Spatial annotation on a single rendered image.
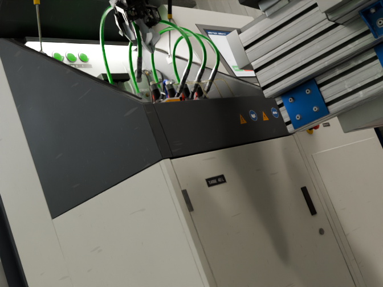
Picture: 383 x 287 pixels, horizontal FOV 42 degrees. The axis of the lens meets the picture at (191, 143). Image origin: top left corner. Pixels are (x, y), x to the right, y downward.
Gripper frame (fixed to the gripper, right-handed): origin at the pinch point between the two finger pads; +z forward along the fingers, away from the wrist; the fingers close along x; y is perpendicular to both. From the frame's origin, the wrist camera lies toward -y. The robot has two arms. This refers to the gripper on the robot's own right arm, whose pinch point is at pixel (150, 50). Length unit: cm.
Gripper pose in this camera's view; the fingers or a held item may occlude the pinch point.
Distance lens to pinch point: 180.1
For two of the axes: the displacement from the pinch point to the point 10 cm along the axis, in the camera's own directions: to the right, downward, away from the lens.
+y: 6.8, -3.7, -6.4
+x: 6.5, -1.1, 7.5
